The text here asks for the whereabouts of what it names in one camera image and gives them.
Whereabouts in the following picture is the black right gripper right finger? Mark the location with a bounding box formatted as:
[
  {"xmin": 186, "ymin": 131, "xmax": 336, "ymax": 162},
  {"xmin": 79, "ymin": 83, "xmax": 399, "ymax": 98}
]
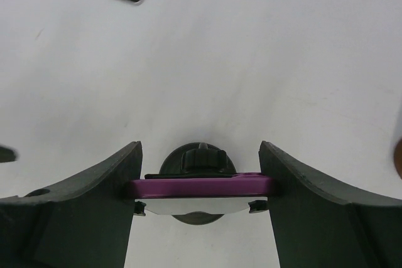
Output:
[{"xmin": 259, "ymin": 141, "xmax": 401, "ymax": 267}]

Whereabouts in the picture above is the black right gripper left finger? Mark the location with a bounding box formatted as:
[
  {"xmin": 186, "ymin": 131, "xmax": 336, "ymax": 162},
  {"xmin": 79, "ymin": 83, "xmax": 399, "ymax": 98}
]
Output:
[{"xmin": 1, "ymin": 142, "xmax": 143, "ymax": 267}]

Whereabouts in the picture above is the purple phone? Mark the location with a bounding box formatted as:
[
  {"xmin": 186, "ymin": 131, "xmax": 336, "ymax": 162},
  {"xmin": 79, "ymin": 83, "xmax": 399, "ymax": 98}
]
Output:
[{"xmin": 126, "ymin": 173, "xmax": 278, "ymax": 215}]

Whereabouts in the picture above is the black stand with ball joint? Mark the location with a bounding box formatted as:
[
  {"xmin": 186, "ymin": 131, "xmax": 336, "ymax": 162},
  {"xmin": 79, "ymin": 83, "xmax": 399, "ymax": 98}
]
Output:
[{"xmin": 0, "ymin": 146, "xmax": 18, "ymax": 163}]

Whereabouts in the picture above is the round wooden phone stand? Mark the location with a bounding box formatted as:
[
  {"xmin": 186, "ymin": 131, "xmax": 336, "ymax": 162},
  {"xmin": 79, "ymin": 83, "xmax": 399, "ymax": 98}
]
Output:
[{"xmin": 393, "ymin": 138, "xmax": 402, "ymax": 178}]

